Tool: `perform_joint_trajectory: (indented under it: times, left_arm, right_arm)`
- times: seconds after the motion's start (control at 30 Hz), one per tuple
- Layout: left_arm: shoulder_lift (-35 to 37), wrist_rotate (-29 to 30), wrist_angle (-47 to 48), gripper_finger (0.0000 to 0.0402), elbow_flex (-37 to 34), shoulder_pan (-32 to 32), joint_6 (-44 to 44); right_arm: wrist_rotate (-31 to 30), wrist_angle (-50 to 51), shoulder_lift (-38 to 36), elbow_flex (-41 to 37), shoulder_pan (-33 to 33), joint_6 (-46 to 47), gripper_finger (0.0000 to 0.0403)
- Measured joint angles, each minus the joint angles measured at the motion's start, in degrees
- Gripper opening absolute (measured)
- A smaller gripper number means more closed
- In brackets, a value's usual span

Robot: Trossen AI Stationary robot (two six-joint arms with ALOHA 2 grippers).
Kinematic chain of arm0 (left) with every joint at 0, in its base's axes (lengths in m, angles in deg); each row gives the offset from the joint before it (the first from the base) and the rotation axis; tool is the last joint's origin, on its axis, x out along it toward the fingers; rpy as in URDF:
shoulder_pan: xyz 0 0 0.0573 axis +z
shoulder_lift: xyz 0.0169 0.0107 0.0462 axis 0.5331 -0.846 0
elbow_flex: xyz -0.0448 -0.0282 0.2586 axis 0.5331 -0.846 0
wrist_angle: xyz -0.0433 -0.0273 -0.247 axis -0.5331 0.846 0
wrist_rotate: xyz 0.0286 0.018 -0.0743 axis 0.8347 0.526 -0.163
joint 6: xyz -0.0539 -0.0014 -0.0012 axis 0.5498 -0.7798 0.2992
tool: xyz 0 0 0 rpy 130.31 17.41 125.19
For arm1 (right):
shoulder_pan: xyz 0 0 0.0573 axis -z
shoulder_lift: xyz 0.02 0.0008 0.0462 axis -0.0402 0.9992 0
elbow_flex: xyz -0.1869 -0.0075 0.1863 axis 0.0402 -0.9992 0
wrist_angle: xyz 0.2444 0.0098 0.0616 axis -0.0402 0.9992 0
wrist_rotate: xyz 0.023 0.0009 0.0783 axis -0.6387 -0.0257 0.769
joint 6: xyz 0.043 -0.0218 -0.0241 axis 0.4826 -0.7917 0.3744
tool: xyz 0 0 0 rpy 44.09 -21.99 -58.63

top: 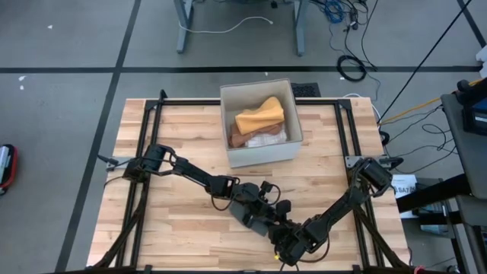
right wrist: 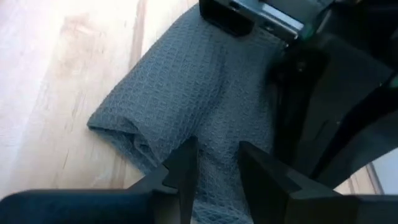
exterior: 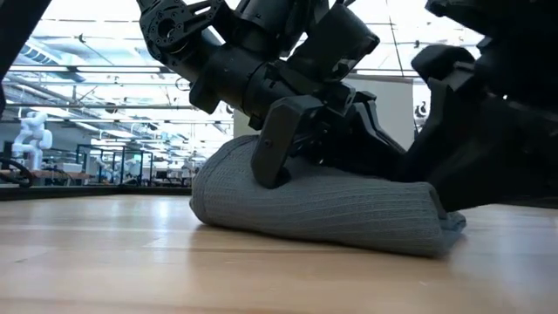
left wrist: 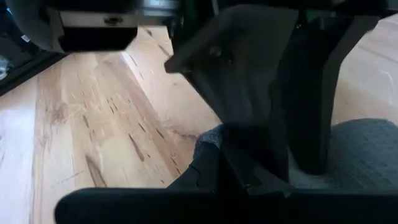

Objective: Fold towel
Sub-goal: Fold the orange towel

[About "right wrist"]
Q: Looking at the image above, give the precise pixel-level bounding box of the dark grey towel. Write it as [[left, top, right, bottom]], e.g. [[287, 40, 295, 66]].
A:
[[86, 2, 289, 224]]

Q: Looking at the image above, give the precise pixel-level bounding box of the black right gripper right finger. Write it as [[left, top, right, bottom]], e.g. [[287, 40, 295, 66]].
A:
[[238, 141, 342, 224]]

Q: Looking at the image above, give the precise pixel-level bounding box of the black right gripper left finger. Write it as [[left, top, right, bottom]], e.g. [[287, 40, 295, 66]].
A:
[[127, 136, 200, 224]]

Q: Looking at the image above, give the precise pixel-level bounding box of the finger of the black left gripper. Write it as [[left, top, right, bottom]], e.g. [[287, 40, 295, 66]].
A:
[[271, 33, 395, 179], [310, 73, 398, 190]]

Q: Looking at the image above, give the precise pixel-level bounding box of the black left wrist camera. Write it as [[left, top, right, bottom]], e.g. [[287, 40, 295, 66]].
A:
[[198, 0, 336, 44]]

